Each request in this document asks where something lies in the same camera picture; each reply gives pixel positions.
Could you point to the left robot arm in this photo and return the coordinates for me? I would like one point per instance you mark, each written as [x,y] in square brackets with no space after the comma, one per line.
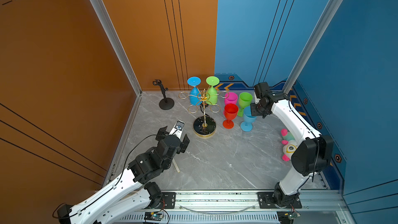
[133,189]

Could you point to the green wine glass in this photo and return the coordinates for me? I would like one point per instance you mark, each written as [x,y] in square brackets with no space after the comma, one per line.
[244,100]
[212,81]

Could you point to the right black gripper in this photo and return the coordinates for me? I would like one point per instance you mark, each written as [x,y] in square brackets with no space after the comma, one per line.
[253,110]

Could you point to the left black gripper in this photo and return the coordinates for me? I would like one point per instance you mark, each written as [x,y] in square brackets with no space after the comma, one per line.
[182,146]

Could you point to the magenta wine glass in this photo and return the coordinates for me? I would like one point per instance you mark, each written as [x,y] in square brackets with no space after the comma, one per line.
[230,98]

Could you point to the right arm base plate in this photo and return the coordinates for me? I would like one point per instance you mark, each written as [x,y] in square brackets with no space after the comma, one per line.
[269,200]

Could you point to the red wine glass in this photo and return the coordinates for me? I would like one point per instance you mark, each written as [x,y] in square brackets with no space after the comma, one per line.
[230,113]

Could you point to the left circuit board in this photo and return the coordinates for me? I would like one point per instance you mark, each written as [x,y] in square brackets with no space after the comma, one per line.
[153,217]

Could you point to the blue wine glass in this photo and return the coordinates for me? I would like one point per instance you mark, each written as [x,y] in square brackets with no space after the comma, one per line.
[194,92]
[246,125]

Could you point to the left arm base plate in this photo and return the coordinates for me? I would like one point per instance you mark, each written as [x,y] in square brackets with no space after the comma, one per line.
[166,200]

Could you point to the plush toy pink green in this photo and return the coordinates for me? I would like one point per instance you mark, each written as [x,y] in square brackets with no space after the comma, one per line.
[290,144]

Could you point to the circuit board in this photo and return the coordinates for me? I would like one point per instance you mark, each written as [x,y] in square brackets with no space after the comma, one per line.
[153,217]
[287,217]

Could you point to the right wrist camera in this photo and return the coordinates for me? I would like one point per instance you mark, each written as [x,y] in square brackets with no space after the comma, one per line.
[256,98]

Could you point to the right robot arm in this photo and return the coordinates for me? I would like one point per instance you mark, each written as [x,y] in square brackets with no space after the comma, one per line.
[314,151]

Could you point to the gold wine glass rack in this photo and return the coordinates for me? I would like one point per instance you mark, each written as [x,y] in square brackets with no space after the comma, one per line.
[204,126]

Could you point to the right circuit board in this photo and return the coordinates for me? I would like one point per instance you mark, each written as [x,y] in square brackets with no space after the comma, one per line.
[287,217]

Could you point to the aluminium front rail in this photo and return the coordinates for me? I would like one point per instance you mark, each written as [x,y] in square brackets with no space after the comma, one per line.
[207,201]

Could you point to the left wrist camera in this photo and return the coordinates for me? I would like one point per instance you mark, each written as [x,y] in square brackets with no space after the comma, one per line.
[177,129]

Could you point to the black phone stand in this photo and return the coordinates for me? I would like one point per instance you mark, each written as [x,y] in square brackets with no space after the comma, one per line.
[166,103]

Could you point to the wooden ruler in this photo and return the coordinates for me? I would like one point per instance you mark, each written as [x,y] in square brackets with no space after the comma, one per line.
[176,166]

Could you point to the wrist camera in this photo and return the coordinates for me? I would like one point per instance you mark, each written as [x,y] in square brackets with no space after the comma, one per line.
[256,98]
[177,129]

